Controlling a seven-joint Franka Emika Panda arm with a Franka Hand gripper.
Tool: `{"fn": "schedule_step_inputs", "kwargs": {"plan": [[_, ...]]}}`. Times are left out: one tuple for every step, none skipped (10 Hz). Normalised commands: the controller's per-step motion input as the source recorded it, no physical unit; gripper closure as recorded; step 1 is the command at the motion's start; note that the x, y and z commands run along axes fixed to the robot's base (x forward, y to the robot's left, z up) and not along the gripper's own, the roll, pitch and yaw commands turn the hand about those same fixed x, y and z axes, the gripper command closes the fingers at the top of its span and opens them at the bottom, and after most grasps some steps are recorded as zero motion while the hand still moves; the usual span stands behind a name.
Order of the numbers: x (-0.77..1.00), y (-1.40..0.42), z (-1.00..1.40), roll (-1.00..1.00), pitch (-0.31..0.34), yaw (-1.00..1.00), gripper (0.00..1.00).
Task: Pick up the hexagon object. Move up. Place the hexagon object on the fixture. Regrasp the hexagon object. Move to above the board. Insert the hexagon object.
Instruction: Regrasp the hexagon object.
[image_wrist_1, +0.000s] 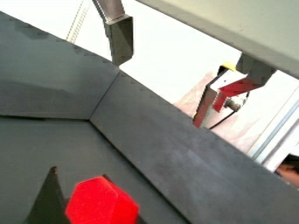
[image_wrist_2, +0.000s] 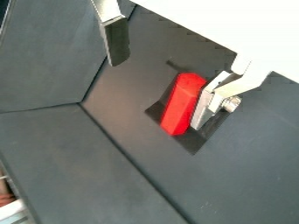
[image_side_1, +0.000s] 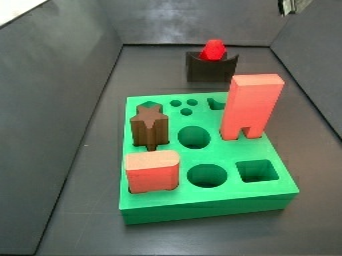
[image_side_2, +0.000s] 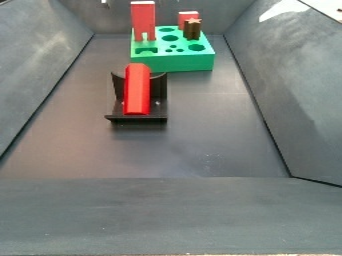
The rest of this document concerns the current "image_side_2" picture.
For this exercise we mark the red hexagon prism block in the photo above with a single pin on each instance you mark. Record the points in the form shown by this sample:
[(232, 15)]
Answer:
[(136, 89)]

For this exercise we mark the green foam shape board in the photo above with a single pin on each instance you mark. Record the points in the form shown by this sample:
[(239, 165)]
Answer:
[(171, 53)]

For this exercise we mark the tall red arch block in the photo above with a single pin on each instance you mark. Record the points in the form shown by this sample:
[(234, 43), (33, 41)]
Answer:
[(143, 19)]

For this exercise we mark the short red rounded block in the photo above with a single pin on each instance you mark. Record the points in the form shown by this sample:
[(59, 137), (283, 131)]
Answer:
[(183, 16)]

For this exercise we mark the brown star block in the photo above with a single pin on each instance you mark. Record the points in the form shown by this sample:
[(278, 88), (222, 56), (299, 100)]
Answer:
[(191, 30)]

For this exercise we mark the black curved cradle stand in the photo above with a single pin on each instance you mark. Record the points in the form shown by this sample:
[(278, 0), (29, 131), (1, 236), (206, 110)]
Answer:
[(158, 101)]

